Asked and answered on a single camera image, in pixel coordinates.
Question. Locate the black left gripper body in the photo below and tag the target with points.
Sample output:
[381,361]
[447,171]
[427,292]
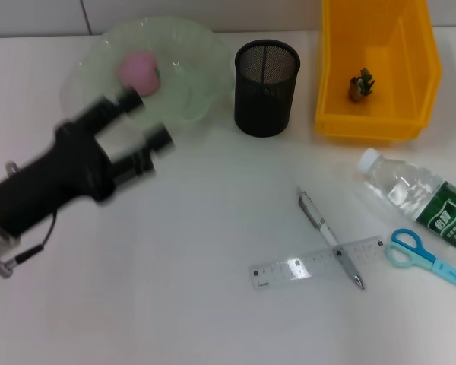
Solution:
[53,182]

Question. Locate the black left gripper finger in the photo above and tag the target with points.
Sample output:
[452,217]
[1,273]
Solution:
[127,100]
[157,142]

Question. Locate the pink peach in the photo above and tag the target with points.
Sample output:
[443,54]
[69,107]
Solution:
[138,70]

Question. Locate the clear green-label water bottle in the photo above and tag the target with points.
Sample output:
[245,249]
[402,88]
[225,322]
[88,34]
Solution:
[414,190]

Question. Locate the blue scissors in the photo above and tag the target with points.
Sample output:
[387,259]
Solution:
[429,260]

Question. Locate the green glass fruit plate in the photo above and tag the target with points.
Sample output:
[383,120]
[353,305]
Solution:
[190,87]

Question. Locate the black mesh pen holder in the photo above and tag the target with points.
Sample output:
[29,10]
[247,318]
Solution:
[264,106]

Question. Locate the transparent plastic ruler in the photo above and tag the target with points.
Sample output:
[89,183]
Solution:
[289,268]

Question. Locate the silver white pen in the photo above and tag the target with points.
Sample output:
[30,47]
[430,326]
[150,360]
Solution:
[328,232]

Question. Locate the yellow plastic bin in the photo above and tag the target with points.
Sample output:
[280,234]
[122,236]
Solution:
[399,95]

